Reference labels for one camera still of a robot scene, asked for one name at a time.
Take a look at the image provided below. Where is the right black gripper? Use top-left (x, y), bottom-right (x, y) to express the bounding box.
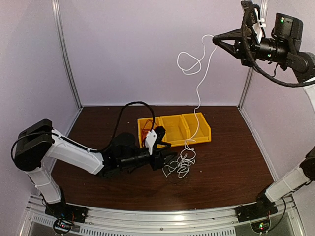
top-left (213, 24), bottom-right (292, 66)

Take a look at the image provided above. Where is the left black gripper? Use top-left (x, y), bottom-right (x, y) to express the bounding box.
top-left (119, 142), bottom-right (178, 171)

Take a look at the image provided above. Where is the yellow three-compartment bin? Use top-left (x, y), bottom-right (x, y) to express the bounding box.
top-left (137, 112), bottom-right (212, 148)

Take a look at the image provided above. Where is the long red wire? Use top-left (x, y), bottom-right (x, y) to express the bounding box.
top-left (141, 118), bottom-right (156, 138)

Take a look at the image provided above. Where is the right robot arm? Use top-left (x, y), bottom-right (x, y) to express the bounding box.
top-left (212, 9), bottom-right (315, 217)

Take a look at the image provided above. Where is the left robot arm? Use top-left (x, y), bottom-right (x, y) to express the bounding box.
top-left (10, 119), bottom-right (176, 218)

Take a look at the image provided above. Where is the right circuit board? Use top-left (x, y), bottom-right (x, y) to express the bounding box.
top-left (251, 220), bottom-right (271, 234)

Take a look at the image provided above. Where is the circuit board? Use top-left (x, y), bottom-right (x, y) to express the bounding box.
top-left (251, 220), bottom-right (271, 234)
top-left (53, 219), bottom-right (74, 235)

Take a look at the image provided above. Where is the left circuit board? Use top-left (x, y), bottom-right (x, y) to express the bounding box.
top-left (53, 219), bottom-right (74, 235)

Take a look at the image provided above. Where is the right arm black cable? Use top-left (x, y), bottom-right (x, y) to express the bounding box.
top-left (240, 4), bottom-right (315, 88)

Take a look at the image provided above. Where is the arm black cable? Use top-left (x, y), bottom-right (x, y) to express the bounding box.
top-left (11, 101), bottom-right (156, 163)
top-left (240, 4), bottom-right (315, 88)

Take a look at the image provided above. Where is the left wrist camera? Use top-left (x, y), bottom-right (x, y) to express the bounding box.
top-left (145, 126), bottom-right (166, 155)

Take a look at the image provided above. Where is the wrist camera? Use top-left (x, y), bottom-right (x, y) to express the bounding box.
top-left (145, 126), bottom-right (166, 155)
top-left (241, 0), bottom-right (266, 47)

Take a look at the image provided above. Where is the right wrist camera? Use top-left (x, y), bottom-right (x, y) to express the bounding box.
top-left (241, 0), bottom-right (266, 47)

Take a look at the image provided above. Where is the right aluminium frame post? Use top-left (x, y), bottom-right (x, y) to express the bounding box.
top-left (238, 2), bottom-right (262, 110)

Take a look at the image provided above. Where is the aluminium frame post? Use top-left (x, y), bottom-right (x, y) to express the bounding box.
top-left (51, 0), bottom-right (83, 110)
top-left (238, 2), bottom-right (262, 110)

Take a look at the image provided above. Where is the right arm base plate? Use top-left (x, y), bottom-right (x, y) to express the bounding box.
top-left (235, 203), bottom-right (278, 223)

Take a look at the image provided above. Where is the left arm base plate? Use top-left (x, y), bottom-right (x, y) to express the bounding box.
top-left (45, 205), bottom-right (88, 223)

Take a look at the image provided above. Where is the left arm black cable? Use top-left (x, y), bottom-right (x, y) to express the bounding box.
top-left (11, 101), bottom-right (156, 163)

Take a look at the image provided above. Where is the aluminium front rail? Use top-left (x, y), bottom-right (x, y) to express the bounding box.
top-left (17, 195), bottom-right (307, 236)

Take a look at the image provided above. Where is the left aluminium frame post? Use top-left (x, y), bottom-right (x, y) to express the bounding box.
top-left (51, 0), bottom-right (83, 110)

